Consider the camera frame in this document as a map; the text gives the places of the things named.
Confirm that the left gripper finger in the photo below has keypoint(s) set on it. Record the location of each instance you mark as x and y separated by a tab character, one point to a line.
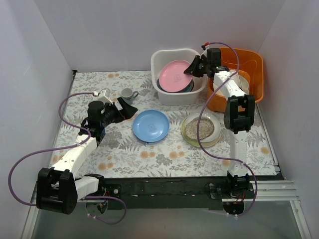
123	103
128	111

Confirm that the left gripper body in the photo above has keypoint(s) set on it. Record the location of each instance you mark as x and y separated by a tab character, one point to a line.
119	112

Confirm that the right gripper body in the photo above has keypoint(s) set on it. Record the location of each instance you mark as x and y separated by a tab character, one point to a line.
200	67

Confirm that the teal embossed plate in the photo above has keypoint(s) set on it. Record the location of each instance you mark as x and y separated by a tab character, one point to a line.
189	85

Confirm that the pink plate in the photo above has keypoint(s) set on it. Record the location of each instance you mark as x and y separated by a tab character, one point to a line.
175	69

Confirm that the lavender blue plate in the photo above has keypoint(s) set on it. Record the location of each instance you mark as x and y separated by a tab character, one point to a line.
151	126

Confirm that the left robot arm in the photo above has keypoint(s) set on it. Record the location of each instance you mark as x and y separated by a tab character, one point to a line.
58	188

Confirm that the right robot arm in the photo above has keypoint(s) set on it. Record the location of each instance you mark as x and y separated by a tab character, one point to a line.
238	119

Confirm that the orange plastic bin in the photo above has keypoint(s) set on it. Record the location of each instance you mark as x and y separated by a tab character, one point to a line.
250	67

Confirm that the white plastic bin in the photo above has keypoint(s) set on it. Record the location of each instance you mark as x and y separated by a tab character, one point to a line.
161	58

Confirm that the grey-blue mug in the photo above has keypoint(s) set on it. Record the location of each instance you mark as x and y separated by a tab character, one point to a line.
128	95

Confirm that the white round dish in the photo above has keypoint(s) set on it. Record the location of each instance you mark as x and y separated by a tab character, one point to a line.
242	83

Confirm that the speckled grey plate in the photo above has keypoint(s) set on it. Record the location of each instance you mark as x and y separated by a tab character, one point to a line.
206	128

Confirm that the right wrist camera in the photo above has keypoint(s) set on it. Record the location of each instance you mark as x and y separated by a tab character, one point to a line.
204	47

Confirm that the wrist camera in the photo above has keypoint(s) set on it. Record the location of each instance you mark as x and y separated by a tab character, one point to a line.
103	96
204	47

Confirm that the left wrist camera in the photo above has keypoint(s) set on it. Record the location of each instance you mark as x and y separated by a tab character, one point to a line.
103	96

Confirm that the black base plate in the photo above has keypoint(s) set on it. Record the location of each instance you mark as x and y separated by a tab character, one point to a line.
169	193

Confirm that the aluminium rail frame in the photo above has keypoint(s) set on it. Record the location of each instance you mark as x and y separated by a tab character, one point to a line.
275	214

